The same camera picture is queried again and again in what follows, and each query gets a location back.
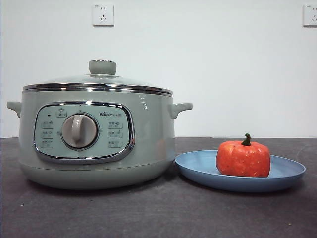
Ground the glass lid with green knob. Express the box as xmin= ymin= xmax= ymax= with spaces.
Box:
xmin=22 ymin=59 xmax=173 ymax=96

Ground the orange pumpkin with green stem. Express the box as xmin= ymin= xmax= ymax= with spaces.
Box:
xmin=215 ymin=133 xmax=271 ymax=178

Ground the pale green electric steamer pot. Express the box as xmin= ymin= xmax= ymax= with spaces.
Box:
xmin=6 ymin=89 xmax=193 ymax=190

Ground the blue plate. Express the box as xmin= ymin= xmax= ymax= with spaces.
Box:
xmin=174 ymin=149 xmax=306 ymax=193

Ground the white wall socket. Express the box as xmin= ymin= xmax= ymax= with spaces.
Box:
xmin=303 ymin=4 xmax=317 ymax=27
xmin=93 ymin=3 xmax=115 ymax=27

